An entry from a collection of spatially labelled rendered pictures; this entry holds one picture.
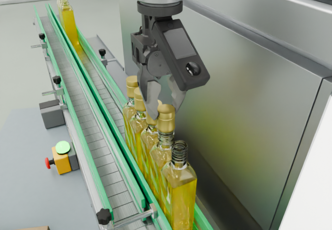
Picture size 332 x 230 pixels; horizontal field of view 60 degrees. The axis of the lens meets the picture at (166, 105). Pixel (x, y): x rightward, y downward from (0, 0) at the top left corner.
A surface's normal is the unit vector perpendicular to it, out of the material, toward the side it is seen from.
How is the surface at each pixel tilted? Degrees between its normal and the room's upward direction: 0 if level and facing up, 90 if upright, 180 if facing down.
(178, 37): 33
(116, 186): 0
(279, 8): 90
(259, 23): 90
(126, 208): 0
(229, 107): 90
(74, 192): 0
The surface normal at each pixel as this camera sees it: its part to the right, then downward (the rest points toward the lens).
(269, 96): -0.90, 0.25
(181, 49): 0.26, -0.43
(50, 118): 0.43, 0.51
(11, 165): 0.00, -0.82
